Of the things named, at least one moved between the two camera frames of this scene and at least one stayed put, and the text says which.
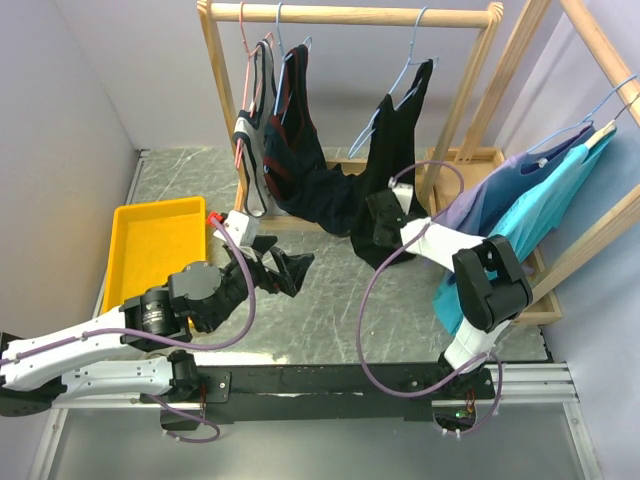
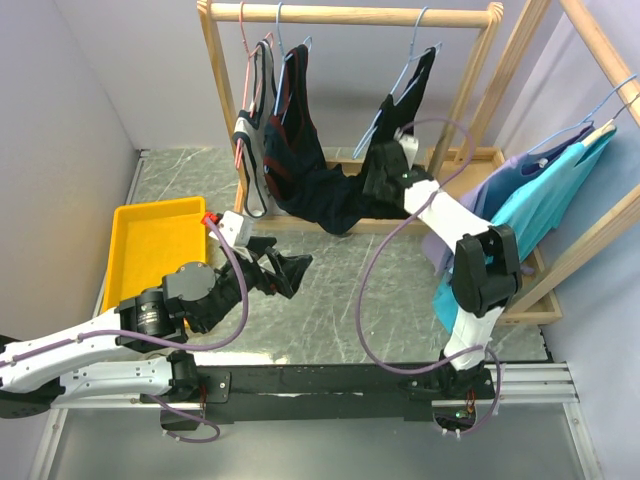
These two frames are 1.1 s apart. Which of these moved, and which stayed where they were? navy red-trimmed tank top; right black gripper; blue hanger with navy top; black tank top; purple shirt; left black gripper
Moved: black tank top; right black gripper
Stayed: left black gripper; navy red-trimmed tank top; blue hanger with navy top; purple shirt
